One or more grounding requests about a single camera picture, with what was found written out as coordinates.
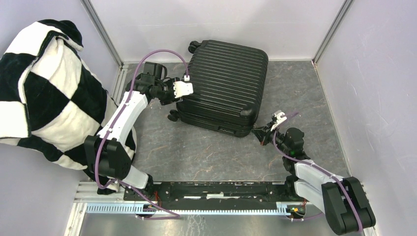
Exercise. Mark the black white checkered blanket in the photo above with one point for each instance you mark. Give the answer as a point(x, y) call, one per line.
point(50, 101)

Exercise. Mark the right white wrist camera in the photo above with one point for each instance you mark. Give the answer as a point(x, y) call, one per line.
point(278, 118)

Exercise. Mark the black suitcase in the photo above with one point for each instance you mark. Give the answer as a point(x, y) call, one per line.
point(228, 85)

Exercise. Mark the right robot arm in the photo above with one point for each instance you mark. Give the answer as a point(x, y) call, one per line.
point(342, 200)

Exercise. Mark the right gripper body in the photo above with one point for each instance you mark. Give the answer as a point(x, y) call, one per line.
point(270, 137)

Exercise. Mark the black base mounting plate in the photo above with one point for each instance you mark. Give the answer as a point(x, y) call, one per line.
point(223, 195)

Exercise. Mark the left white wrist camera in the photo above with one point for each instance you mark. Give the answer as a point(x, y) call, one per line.
point(182, 87)

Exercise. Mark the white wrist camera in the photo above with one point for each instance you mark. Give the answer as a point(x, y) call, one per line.
point(182, 87)
point(278, 118)

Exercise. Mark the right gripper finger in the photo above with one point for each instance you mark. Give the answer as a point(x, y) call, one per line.
point(262, 125)
point(262, 134)

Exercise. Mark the aluminium frame rail base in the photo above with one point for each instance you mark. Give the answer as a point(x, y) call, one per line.
point(128, 201)

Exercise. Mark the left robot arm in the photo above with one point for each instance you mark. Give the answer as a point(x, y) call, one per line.
point(107, 156)

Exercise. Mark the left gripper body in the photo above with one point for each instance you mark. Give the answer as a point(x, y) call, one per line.
point(165, 90)

